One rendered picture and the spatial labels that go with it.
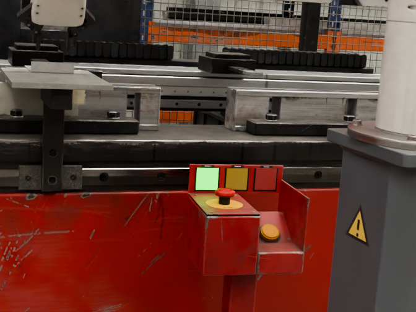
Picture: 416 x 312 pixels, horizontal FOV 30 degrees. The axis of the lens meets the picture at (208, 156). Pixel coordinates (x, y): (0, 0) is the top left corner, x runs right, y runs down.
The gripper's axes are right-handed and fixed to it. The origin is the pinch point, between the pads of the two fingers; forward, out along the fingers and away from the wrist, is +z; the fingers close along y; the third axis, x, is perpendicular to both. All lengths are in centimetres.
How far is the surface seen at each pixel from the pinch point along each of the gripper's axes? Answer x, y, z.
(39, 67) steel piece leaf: 4.5, 2.7, 3.4
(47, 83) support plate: 19.1, 3.4, -7.4
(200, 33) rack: -125, -86, 110
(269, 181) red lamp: 28, -43, 10
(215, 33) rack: -126, -93, 110
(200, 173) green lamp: 26.4, -28.0, 9.8
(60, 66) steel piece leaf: 4.3, -1.4, 3.2
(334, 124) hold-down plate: 10, -65, 13
